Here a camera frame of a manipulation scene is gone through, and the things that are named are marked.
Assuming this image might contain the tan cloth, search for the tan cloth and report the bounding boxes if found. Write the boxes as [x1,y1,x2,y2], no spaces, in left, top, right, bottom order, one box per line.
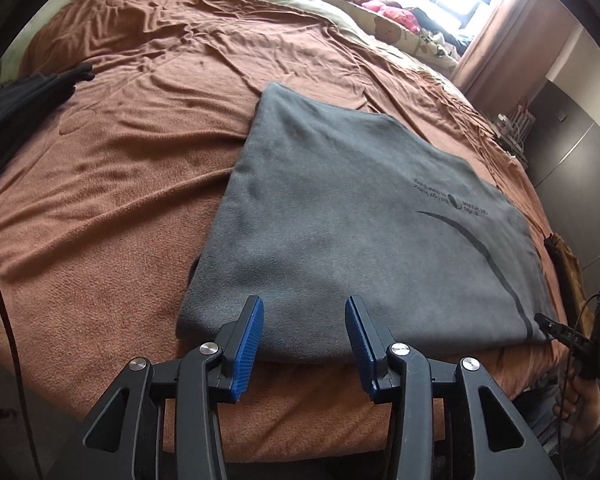
[542,232,597,332]

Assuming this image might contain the grey t-shirt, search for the grey t-shirt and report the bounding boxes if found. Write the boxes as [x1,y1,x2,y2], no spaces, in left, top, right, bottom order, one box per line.
[176,81,557,367]

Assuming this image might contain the dark grey wardrobe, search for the dark grey wardrobe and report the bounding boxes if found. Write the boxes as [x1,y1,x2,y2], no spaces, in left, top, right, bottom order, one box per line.
[524,80,600,313]

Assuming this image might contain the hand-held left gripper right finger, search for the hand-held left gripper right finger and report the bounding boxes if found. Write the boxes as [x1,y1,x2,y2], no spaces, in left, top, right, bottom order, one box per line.
[344,295,556,480]

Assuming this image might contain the rack of items by wall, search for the rack of items by wall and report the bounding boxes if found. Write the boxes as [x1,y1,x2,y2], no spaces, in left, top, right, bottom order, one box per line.
[489,125,529,155]

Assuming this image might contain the thin gripper cable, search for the thin gripper cable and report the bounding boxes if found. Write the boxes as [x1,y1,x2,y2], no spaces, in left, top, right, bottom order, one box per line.
[554,294,600,462]

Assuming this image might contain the brown fleece blanket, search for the brown fleece blanket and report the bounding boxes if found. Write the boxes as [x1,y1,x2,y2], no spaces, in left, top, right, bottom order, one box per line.
[0,0,581,463]

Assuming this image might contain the stack of black clothes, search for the stack of black clothes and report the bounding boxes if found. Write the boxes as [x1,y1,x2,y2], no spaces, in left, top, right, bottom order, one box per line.
[0,63,96,202]

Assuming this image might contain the beige bed sheet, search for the beige bed sheet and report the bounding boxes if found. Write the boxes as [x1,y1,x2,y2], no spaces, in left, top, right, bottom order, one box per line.
[170,0,461,74]

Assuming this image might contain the black cable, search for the black cable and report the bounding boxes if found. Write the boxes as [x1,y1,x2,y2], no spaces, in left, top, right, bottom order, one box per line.
[0,240,45,480]

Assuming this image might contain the person's right hand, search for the person's right hand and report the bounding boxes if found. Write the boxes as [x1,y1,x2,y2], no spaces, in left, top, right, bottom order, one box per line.
[555,357,600,441]

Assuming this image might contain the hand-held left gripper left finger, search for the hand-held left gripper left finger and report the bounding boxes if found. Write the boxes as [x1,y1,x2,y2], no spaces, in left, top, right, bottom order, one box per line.
[55,295,265,480]

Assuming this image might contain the pink curtain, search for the pink curtain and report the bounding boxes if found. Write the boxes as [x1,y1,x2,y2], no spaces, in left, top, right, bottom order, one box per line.
[449,0,581,107]

